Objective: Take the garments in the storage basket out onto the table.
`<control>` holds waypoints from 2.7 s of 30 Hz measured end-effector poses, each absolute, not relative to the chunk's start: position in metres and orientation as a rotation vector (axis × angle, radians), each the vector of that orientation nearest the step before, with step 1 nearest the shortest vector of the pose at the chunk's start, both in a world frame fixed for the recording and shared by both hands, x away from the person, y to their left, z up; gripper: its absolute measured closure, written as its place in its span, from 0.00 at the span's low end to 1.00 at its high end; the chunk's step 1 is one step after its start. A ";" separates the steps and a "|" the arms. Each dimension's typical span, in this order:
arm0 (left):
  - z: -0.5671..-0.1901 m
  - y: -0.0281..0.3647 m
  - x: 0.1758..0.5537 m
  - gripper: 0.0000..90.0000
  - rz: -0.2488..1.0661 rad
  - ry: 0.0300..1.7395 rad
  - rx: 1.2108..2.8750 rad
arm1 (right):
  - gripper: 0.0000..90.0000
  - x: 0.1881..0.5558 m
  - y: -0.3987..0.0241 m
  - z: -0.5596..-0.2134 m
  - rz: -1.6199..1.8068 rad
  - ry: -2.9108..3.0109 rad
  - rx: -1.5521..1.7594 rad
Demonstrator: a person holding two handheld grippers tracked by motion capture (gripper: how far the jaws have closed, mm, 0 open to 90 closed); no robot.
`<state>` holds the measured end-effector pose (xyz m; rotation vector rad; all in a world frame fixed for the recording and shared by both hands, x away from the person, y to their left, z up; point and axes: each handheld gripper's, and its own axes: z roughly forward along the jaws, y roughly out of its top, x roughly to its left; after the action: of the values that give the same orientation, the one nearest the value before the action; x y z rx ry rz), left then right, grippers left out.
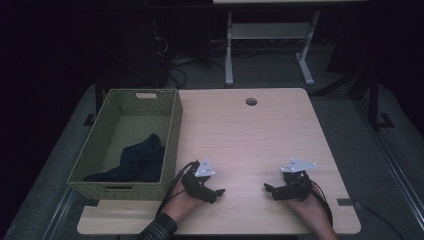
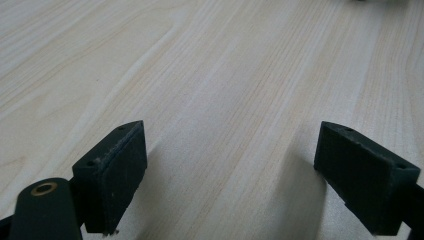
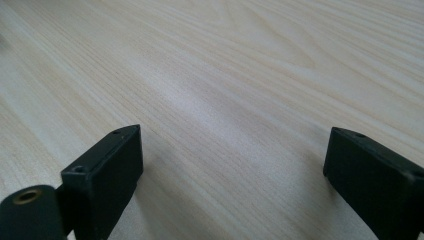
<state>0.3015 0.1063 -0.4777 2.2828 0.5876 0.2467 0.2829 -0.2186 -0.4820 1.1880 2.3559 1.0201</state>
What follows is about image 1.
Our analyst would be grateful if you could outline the tangle of floor cables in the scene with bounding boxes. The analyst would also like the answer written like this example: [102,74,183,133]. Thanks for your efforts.
[151,36,228,89]

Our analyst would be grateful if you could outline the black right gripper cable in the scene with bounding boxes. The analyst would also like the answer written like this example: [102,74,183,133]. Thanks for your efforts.
[301,179,334,228]

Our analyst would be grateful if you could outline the dark equipment cabinet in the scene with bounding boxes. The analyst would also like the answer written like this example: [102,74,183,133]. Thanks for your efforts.
[99,18,169,88]

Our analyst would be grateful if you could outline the green woven basket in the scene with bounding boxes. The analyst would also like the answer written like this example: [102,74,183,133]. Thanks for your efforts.
[66,88,184,202]

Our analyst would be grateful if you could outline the person's left hand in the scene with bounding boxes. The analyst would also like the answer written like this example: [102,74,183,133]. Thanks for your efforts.
[162,181,208,224]

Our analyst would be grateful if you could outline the blue knit sweater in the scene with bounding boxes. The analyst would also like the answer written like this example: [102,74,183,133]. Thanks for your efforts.
[83,133,167,183]

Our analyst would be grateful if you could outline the white metal stand frame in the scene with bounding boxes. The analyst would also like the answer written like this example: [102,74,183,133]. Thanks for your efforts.
[224,9,321,87]

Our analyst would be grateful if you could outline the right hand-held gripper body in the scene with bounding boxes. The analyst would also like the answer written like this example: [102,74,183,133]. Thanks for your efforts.
[280,158,317,203]

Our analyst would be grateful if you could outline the person's right hand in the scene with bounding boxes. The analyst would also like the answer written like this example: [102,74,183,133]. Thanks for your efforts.
[285,181,334,231]

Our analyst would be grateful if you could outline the black metal stand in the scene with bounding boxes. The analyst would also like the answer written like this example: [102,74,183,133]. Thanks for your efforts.
[364,66,396,132]

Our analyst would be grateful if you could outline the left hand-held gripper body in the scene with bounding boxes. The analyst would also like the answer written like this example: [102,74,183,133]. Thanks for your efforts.
[181,157,218,202]

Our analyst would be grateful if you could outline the black floor cable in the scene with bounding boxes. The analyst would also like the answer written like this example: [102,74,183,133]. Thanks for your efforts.
[353,199,398,240]

